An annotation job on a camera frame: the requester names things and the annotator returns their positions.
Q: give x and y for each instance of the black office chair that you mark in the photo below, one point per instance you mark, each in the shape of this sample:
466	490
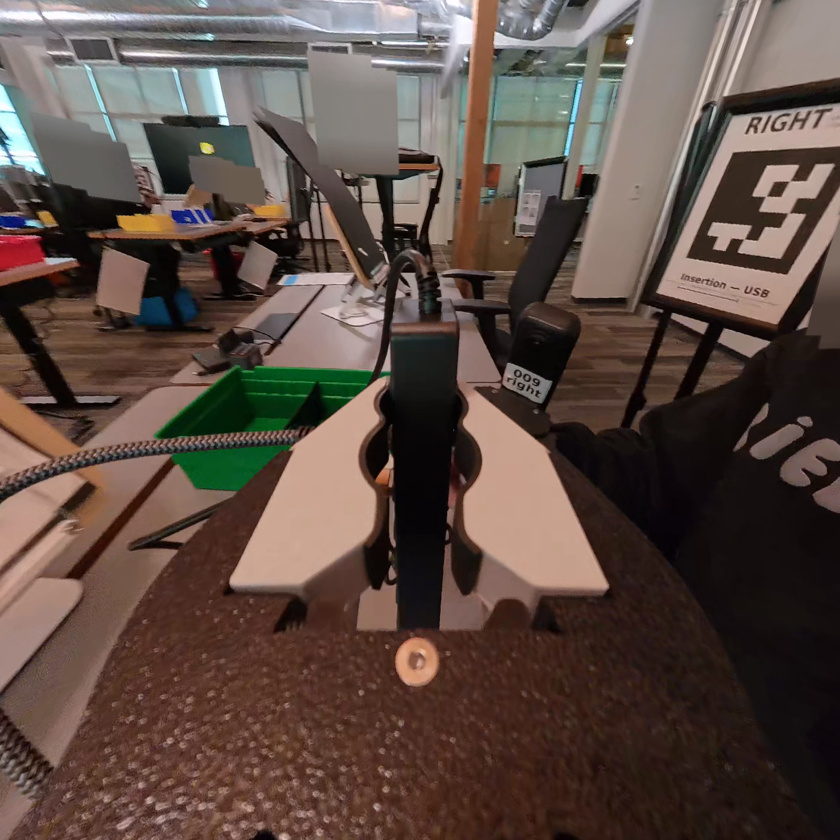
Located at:
544	262

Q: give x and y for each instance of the wooden post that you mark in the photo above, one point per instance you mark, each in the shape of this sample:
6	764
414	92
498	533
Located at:
476	131

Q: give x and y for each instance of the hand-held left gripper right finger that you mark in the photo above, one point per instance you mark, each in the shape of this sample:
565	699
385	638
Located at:
531	518

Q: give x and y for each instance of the black easel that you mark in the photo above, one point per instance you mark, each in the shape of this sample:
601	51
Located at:
646	367

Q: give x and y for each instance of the battery charger dock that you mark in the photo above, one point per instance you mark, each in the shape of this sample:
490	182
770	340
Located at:
239	354

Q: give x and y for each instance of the wall television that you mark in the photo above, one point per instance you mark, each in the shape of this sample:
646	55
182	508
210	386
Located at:
177	157

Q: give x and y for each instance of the framed marker sign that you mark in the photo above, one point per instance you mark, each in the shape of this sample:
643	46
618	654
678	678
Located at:
754	210

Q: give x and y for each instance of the black document stand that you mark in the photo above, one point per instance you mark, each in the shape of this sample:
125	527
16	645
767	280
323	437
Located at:
334	197

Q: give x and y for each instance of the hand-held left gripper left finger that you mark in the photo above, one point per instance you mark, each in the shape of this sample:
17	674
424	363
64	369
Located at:
308	518

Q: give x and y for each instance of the green plastic bin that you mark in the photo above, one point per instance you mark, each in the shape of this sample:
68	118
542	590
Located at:
223	459

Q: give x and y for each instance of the blue bag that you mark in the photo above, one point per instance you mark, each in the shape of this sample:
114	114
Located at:
164	312

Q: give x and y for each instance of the red plastic bin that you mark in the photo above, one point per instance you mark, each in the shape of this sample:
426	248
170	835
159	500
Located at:
19	253

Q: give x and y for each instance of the dark green power bank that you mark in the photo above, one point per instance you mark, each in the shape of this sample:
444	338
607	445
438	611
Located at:
420	459

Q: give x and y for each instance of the yellow plastic bin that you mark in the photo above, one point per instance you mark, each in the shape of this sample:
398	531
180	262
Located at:
144	223

